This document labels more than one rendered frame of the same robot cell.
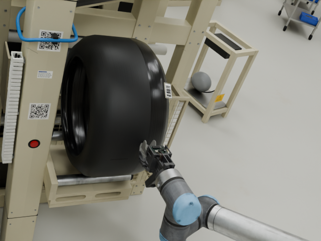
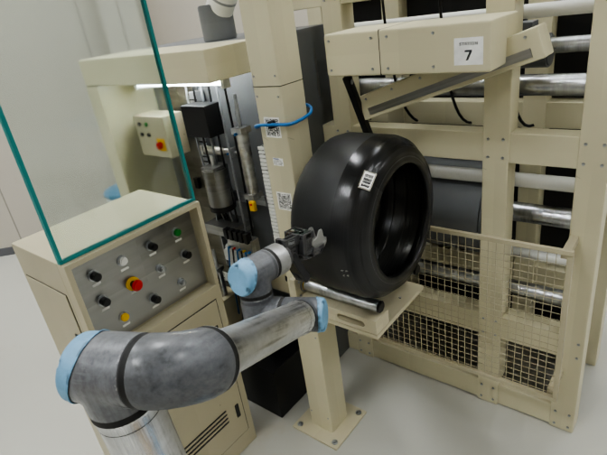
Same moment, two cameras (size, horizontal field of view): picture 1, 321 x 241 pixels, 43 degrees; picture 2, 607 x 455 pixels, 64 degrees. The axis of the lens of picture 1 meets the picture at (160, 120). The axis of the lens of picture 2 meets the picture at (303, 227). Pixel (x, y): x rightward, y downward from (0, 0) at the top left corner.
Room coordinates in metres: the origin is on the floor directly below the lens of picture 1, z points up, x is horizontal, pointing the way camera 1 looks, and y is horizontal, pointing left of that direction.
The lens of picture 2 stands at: (0.80, -1.27, 1.90)
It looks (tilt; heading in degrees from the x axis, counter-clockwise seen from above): 25 degrees down; 76
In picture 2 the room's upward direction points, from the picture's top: 9 degrees counter-clockwise
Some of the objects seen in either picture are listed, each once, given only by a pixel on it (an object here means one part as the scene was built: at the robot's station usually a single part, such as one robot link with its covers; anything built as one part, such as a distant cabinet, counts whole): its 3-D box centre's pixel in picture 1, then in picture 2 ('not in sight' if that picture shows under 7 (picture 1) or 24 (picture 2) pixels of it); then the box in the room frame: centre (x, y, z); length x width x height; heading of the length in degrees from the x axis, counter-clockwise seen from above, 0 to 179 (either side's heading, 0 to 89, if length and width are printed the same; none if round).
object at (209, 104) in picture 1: (210, 71); not in sight; (3.72, -0.29, 0.40); 0.60 x 0.35 x 0.80; 51
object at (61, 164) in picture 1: (80, 171); (361, 298); (1.37, 0.26, 0.80); 0.37 x 0.36 x 0.02; 34
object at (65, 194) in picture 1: (90, 188); (341, 309); (1.26, 0.18, 0.84); 0.36 x 0.09 x 0.06; 124
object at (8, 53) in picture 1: (26, 78); not in sight; (1.56, 0.66, 1.05); 0.20 x 0.15 x 0.30; 124
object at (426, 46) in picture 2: not in sight; (415, 46); (1.69, 0.33, 1.71); 0.61 x 0.25 x 0.15; 124
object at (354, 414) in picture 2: not in sight; (329, 418); (1.21, 0.46, 0.01); 0.27 x 0.27 x 0.02; 34
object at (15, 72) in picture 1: (12, 111); (275, 201); (1.14, 0.52, 1.19); 0.05 x 0.04 x 0.48; 34
